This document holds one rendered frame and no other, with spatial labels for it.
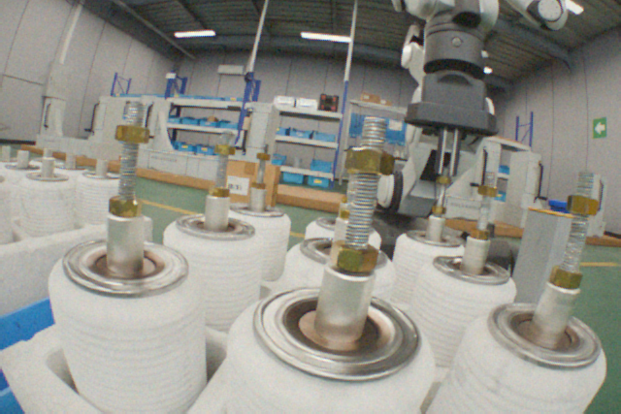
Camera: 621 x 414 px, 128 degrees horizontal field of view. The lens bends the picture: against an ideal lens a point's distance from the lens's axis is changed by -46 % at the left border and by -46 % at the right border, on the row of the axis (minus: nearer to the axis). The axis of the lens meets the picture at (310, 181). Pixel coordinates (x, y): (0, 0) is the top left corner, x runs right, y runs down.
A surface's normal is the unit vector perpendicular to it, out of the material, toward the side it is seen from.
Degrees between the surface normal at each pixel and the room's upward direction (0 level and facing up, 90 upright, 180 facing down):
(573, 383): 43
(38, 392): 0
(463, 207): 90
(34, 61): 90
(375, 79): 90
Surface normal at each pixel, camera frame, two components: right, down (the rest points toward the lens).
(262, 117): -0.10, 0.04
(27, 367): 0.15, -0.99
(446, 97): -0.40, -0.01
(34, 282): 0.98, 0.15
